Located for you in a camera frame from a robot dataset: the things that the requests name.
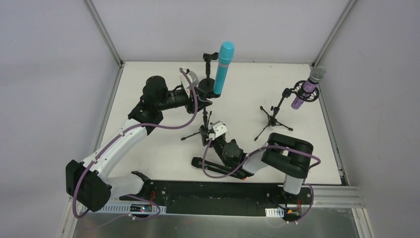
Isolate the blue toy microphone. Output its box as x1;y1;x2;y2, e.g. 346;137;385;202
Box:
213;41;235;95

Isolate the black tripod clip stand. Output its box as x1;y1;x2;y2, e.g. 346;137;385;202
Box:
181;107;212;141

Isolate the tripod shock mount stand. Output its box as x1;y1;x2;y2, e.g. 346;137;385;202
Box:
254;80;305;141

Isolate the purple glitter microphone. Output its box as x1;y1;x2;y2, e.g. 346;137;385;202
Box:
291;66;326;110

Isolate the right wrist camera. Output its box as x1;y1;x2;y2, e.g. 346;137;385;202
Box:
209;121;227;140

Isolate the white cable duct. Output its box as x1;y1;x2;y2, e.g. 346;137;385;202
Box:
97;202;166;215
265;208;284;218

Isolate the black microphone orange end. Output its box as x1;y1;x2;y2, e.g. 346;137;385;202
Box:
191;157;251;179

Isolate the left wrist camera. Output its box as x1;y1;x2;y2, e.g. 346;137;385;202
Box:
179;67;200;97

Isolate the round base mic stand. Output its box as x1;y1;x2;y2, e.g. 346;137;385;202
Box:
197;52;220;99

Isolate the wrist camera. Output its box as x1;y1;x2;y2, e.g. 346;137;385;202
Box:
209;121;227;140
179;67;200;97

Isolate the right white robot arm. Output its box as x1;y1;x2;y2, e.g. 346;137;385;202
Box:
192;132;320;195

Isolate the right white cable duct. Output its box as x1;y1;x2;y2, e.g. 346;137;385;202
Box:
265;208;284;218

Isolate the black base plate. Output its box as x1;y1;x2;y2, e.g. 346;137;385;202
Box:
135;180;312;217

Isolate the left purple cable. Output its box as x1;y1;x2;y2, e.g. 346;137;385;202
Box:
72;67;199;221

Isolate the left white cable duct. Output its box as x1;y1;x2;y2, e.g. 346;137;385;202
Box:
97;202;166;215

